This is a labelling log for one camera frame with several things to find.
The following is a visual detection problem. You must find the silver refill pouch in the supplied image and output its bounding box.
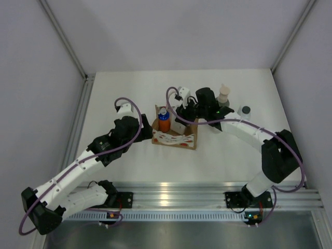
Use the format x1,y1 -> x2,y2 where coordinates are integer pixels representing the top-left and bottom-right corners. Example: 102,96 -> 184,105
211,127 -> 221,134

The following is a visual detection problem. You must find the aluminium mounting rail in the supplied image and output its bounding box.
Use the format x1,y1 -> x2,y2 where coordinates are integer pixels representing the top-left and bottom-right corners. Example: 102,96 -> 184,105
113,182 -> 324,211

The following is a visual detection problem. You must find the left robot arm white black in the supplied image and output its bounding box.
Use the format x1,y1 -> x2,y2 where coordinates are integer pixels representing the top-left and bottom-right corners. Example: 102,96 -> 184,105
21,114 -> 153,235

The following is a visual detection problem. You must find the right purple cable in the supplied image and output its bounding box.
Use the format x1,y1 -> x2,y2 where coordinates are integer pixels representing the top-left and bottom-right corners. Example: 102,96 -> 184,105
165,87 -> 305,223

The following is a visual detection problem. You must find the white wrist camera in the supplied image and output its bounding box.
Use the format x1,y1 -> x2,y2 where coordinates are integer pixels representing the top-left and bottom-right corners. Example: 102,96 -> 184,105
115,102 -> 134,116
175,87 -> 191,109

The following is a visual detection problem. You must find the burlap watermelon canvas bag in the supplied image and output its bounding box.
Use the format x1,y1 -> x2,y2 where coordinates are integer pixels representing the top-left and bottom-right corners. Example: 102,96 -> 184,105
151,105 -> 198,150

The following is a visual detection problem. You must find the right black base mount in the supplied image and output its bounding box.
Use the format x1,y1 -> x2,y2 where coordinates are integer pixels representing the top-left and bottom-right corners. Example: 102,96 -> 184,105
224,191 -> 247,209

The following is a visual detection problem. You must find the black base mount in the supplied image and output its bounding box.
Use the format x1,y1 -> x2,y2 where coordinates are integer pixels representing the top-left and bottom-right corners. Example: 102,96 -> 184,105
114,192 -> 134,209
224,191 -> 247,209

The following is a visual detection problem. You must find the left aluminium frame post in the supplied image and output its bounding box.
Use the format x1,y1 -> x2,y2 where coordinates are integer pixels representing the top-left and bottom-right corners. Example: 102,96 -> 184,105
37,0 -> 87,80

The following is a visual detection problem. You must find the right aluminium frame post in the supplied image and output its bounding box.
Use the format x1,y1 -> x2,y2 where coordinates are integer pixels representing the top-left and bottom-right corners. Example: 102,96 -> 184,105
270,0 -> 319,75

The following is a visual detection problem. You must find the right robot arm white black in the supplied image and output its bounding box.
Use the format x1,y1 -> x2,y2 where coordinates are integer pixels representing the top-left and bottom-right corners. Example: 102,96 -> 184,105
172,87 -> 305,208

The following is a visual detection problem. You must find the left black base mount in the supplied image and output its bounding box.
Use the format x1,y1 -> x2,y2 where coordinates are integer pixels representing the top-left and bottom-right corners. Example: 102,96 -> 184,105
114,192 -> 134,209

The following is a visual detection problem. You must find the white slotted cable duct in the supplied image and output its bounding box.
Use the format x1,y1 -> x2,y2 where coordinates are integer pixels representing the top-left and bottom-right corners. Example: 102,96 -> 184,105
66,211 -> 261,222

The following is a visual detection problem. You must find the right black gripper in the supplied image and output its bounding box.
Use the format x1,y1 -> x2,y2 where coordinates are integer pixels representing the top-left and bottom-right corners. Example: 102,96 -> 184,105
175,96 -> 208,127

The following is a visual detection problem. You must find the grey pump bottle beige cap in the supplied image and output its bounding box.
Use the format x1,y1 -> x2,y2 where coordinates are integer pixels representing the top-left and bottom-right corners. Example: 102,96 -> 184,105
216,84 -> 230,107

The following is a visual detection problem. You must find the aluminium frame post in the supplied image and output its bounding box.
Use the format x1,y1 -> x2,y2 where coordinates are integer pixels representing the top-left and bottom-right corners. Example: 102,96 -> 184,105
270,0 -> 319,75
37,0 -> 87,80

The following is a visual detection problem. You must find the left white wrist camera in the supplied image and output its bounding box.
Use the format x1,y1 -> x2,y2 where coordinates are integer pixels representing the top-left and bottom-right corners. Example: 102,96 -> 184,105
115,102 -> 134,116

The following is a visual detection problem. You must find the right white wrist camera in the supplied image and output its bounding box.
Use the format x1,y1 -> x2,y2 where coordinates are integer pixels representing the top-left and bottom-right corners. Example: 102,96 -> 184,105
175,87 -> 191,109

